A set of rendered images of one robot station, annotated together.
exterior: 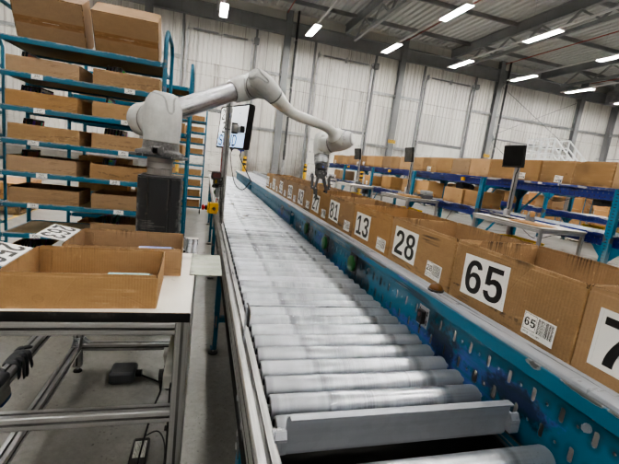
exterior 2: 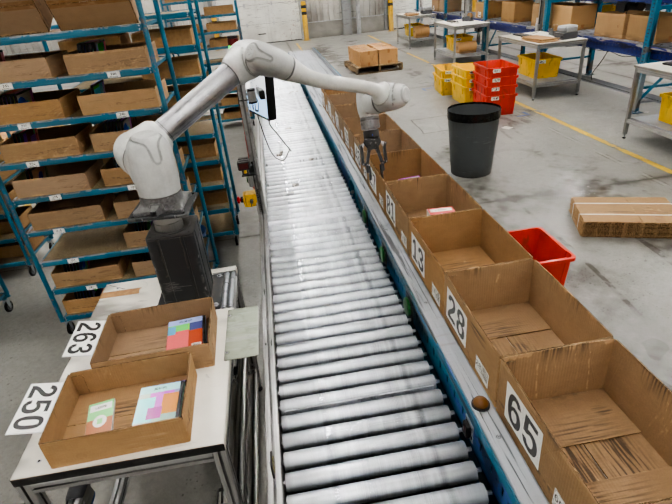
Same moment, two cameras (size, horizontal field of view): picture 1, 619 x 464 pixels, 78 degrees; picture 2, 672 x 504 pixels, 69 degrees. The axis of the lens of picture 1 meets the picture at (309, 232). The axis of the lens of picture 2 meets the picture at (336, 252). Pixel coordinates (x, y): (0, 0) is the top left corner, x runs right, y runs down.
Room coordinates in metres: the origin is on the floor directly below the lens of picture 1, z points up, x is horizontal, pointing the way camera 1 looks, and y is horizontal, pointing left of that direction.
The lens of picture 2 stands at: (0.15, -0.23, 1.87)
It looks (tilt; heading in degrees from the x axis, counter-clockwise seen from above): 29 degrees down; 11
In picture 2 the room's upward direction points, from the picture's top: 6 degrees counter-clockwise
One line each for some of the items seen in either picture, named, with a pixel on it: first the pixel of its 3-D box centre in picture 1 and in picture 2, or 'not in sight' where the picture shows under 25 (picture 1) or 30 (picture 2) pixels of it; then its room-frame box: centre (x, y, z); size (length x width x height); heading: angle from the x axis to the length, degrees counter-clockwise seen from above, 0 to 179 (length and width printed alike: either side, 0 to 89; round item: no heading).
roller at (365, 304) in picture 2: (287, 269); (337, 310); (1.68, 0.08, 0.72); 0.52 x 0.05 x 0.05; 106
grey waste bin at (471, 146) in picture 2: not in sight; (472, 140); (5.07, -0.79, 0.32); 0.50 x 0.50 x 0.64
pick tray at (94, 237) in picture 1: (130, 250); (159, 338); (1.40, 0.67, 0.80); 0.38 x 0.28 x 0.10; 108
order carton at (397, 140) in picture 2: (322, 199); (386, 155); (2.80, -0.07, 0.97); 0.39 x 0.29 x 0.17; 16
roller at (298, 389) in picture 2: (309, 300); (354, 380); (1.31, -0.03, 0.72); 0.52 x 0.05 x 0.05; 106
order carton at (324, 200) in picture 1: (340, 206); (404, 180); (2.43, -0.18, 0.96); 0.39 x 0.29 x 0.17; 16
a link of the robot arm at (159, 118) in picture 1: (162, 117); (151, 162); (1.74, 0.72, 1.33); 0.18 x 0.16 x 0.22; 45
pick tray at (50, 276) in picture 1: (94, 274); (126, 405); (1.09, 0.63, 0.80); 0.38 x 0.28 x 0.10; 108
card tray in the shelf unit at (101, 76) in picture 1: (131, 85); (113, 57); (2.72, 1.34, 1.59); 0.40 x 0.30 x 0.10; 107
